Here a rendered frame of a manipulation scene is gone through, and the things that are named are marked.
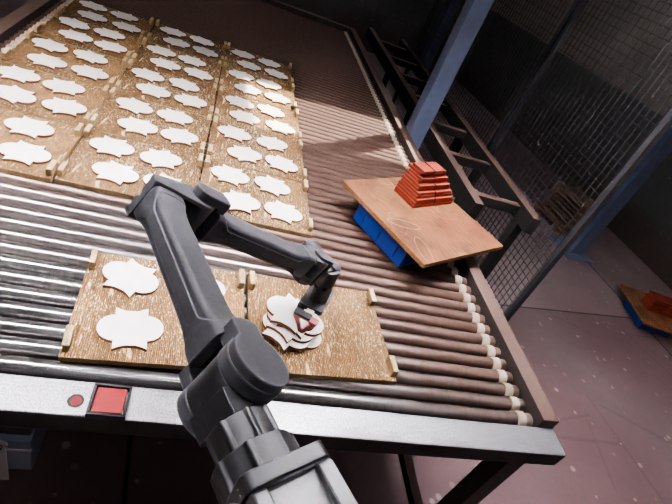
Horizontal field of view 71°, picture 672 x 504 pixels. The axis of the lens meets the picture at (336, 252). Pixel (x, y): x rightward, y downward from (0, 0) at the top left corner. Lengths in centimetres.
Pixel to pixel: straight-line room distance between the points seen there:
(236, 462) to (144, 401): 71
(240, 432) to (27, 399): 74
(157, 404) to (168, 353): 13
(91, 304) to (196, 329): 74
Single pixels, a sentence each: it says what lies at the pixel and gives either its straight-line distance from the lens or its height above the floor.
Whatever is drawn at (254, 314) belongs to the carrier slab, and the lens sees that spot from 134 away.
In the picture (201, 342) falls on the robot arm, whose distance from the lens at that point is 57.
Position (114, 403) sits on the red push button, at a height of 93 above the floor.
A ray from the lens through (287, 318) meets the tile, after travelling 129.
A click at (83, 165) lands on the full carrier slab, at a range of 177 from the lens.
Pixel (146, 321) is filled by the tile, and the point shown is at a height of 95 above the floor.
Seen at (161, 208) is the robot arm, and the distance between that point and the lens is 74.
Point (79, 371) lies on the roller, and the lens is 120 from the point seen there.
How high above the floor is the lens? 189
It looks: 35 degrees down
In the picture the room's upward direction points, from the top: 25 degrees clockwise
